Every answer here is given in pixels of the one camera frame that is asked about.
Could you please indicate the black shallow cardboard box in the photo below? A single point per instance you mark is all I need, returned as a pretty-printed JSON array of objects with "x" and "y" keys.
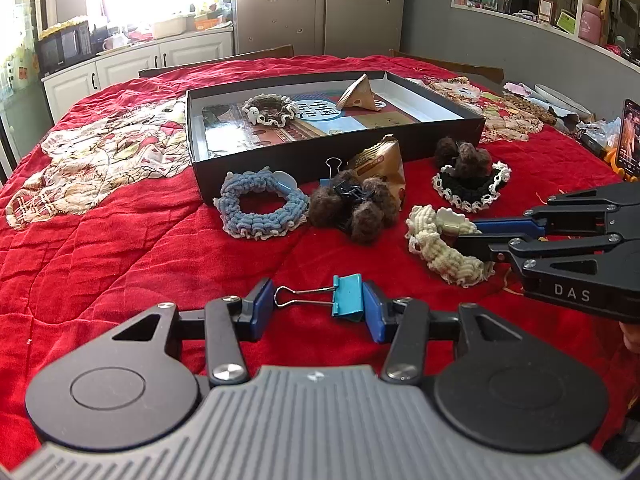
[{"x": 222, "y": 140}]

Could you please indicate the black binder clip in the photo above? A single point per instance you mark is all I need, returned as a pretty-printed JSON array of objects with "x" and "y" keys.
[{"x": 343, "y": 184}]

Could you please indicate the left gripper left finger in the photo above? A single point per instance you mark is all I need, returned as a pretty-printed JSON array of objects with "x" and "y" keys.
[{"x": 249, "y": 315}]

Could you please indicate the dark brown pompom tie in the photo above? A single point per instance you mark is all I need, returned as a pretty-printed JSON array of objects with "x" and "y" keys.
[{"x": 464, "y": 158}]

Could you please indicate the silver double-door refrigerator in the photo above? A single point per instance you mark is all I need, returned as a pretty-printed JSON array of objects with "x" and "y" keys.
[{"x": 334, "y": 27}]

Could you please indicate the white kitchen cabinet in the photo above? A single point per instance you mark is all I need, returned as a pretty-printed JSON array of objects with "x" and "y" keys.
[{"x": 66, "y": 87}]

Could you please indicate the white plate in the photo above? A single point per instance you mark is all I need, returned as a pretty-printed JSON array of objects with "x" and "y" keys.
[{"x": 557, "y": 98}]

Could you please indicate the black white-trim scrunchie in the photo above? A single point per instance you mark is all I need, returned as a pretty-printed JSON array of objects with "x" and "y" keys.
[{"x": 471, "y": 194}]

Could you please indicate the brown white-trim scrunchie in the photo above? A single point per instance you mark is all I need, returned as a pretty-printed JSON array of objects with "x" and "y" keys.
[{"x": 270, "y": 110}]

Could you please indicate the black microwave oven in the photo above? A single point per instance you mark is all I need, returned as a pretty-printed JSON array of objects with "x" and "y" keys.
[{"x": 64, "y": 45}]

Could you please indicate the blue knitted scrunchie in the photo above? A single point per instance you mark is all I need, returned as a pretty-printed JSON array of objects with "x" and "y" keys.
[{"x": 258, "y": 205}]

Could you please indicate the dark wooden chair back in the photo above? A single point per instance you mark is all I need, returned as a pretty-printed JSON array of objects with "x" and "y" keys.
[{"x": 286, "y": 51}]

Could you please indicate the person's right hand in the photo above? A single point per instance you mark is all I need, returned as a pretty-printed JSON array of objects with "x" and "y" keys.
[{"x": 631, "y": 336}]

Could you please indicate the teal binder clip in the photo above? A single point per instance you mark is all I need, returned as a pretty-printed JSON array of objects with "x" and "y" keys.
[{"x": 344, "y": 297}]

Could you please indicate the cream knitted scrunchie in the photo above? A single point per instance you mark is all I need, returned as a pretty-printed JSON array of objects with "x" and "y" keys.
[{"x": 427, "y": 235}]

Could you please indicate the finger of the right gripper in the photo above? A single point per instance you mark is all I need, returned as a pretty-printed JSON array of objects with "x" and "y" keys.
[
  {"x": 515, "y": 226},
  {"x": 486, "y": 247}
]

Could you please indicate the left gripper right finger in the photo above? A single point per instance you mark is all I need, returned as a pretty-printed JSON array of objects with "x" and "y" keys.
[{"x": 383, "y": 316}]

